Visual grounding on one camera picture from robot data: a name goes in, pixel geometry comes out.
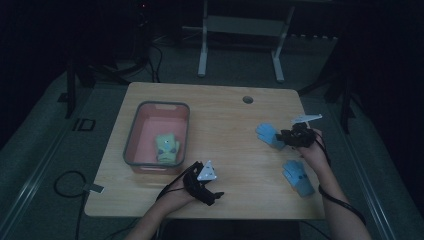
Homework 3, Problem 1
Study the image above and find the plain blue knit glove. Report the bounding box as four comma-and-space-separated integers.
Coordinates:
255, 122, 288, 151

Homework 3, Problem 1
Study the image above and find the right hand-held gripper cable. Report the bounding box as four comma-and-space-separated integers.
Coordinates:
313, 138, 367, 226

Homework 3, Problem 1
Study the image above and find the white metal desk frame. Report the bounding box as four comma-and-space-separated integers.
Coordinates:
197, 0, 296, 84

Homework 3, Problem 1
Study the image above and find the dark equipment stand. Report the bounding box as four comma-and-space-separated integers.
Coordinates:
133, 0, 152, 68

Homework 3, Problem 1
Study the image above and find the grey power strip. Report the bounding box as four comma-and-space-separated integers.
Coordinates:
289, 33, 339, 43

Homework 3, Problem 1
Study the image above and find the black tripod stand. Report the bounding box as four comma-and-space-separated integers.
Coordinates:
298, 66, 356, 134
58, 59, 131, 119

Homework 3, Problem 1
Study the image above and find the left hand-held gripper cable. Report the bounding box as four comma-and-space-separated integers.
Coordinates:
155, 165, 198, 202

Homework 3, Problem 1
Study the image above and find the person's right hand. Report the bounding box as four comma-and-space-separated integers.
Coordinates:
298, 128, 329, 171

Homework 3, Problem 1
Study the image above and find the pink plastic bin grey rim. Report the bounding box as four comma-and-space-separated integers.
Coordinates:
122, 101, 191, 176

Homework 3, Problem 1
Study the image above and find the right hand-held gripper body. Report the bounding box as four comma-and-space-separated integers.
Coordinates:
286, 114, 323, 149

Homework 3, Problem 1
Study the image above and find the green knit glove with print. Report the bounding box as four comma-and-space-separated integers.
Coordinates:
154, 132, 181, 165

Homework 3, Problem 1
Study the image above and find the black floor bracket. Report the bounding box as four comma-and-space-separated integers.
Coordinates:
72, 118, 97, 132

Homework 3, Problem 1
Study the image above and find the grey cable plug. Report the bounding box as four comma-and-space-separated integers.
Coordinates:
83, 183, 106, 195

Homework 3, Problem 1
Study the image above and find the blue knit glove with dots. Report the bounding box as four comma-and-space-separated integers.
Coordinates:
282, 159, 316, 198

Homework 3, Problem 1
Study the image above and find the hand-held gripper cable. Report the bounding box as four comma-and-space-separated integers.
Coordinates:
155, 165, 198, 202
313, 138, 367, 226

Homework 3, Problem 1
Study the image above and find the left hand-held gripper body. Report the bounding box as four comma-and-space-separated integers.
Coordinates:
183, 159, 218, 203

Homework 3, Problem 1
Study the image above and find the person's left hand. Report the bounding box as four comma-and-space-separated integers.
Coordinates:
166, 179, 198, 212

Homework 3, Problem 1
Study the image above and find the looped black floor cable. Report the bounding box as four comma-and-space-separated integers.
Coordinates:
53, 170, 89, 240

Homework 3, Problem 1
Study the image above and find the person's dark clothing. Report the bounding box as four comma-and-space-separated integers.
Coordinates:
159, 219, 301, 240

